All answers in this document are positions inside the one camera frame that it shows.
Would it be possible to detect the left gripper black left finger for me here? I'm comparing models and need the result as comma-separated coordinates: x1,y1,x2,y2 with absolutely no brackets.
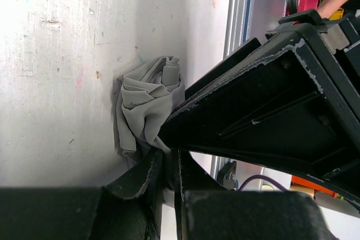
1,150,163,239

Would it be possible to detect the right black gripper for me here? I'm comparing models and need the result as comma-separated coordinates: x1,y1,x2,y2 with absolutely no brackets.
265,10,359,118

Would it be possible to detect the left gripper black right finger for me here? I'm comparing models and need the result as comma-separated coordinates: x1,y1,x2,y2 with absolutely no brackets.
173,150,335,239

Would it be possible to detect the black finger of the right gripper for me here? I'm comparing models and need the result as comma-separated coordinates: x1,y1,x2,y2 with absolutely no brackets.
185,38,261,99
160,31,359,203

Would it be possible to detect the grey underwear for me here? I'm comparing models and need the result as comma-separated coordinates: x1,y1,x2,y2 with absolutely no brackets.
116,56,186,163

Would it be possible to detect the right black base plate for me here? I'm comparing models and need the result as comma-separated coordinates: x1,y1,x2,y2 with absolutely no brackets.
216,161,239,191

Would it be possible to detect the aluminium mounting rail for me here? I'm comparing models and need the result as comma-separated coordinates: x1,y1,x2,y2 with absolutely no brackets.
223,0,265,58

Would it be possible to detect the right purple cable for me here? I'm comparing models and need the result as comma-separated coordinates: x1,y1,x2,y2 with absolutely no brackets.
237,174,285,193

